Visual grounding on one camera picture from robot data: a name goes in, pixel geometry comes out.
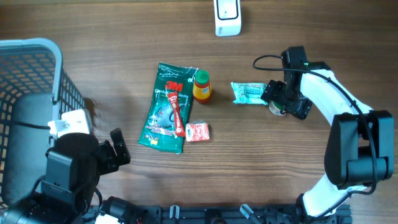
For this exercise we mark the green lid glass jar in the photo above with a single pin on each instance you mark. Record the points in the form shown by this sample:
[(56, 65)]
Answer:
[(276, 108)]

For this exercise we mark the grey plastic mesh basket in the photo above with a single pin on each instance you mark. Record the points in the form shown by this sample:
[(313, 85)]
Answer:
[(35, 89)]

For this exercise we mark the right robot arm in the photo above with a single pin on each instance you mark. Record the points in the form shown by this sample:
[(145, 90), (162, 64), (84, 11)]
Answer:
[(360, 148)]

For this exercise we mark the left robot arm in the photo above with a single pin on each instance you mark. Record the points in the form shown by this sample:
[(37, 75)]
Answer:
[(74, 166)]

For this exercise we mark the red white small packet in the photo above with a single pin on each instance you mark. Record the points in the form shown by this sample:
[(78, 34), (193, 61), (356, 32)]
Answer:
[(197, 131)]

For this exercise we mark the light green tissue packet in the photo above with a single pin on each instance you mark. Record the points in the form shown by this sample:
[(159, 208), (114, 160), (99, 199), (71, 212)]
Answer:
[(248, 93)]

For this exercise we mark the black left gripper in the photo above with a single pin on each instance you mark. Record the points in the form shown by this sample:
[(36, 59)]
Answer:
[(111, 162)]

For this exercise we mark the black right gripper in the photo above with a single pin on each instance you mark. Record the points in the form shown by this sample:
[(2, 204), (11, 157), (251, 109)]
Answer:
[(272, 90)]

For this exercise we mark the red stick sachet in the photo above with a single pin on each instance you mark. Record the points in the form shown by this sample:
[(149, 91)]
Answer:
[(179, 129)]

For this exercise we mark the red sauce bottle green cap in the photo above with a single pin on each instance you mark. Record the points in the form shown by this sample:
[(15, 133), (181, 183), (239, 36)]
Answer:
[(202, 88)]

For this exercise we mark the white barcode scanner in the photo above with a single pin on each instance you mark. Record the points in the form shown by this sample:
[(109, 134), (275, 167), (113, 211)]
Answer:
[(228, 20)]

